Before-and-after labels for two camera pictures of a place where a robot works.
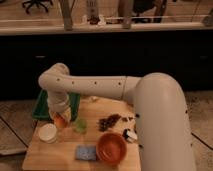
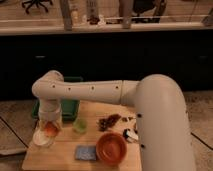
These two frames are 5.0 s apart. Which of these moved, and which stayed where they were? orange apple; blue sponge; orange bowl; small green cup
Moved: orange apple
Stayed: blue sponge; small green cup; orange bowl
